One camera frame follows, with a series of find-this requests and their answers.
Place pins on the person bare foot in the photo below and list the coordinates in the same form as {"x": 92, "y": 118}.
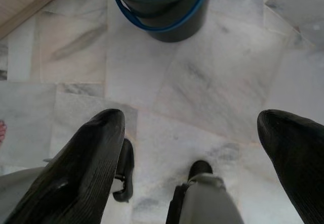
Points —
{"x": 2, "y": 133}

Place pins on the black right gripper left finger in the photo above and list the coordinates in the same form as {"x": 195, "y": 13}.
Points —
{"x": 81, "y": 173}

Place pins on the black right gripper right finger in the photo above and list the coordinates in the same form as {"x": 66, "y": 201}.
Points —
{"x": 298, "y": 158}

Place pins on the black left robot foot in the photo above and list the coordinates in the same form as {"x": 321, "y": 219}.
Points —
{"x": 127, "y": 158}

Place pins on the light wood furniture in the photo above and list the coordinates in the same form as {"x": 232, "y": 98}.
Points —
{"x": 15, "y": 6}

